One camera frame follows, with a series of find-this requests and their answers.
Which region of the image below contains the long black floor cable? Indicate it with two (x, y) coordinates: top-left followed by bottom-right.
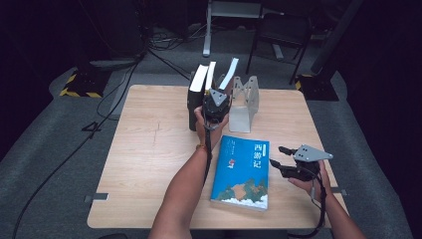
(11, 54), (145, 239)

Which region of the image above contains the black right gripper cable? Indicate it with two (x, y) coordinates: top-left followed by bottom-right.
(288, 165), (327, 239)

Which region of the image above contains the tangled floor cable bundle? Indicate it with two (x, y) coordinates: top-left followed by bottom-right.
(147, 24), (208, 51)

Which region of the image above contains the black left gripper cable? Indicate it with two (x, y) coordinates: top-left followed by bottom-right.
(202, 120), (214, 187)

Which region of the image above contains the short black floor cable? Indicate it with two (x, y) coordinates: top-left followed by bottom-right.
(145, 48), (192, 82)

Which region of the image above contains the grey expandable metal bookend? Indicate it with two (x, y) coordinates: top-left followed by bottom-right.
(228, 75), (261, 134)

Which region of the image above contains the grey metal desk frame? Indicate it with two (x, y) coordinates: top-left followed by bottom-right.
(202, 0), (287, 61)

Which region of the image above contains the person's right hand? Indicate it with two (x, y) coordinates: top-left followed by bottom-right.
(288, 159), (333, 204)

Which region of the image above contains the person's left hand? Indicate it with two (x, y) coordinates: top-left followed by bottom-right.
(193, 106), (231, 152)

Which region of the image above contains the colourful illustrated cover book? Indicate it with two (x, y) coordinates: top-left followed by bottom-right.
(218, 57), (240, 92)

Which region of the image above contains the dark slanted stand post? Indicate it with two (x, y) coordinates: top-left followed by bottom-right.
(311, 0), (364, 75)

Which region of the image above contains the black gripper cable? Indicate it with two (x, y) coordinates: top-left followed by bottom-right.
(288, 165), (327, 239)
(202, 120), (214, 187)

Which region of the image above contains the black metal chair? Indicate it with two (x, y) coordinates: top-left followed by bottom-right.
(245, 12), (314, 86)

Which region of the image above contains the black book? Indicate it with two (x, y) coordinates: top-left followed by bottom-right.
(186, 64), (210, 132)

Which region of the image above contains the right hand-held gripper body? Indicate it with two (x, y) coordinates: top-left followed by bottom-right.
(281, 143), (334, 182)

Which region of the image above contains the dark equipment cabinet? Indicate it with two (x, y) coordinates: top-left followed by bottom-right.
(78, 0), (148, 64)

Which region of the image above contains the black yellow striped stand base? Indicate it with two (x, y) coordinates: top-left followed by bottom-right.
(59, 69), (112, 100)
(294, 73), (340, 102)

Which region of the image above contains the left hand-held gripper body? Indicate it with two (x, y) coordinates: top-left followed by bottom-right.
(201, 88), (233, 125)

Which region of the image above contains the thick blue book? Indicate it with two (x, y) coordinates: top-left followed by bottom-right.
(210, 134), (271, 212)

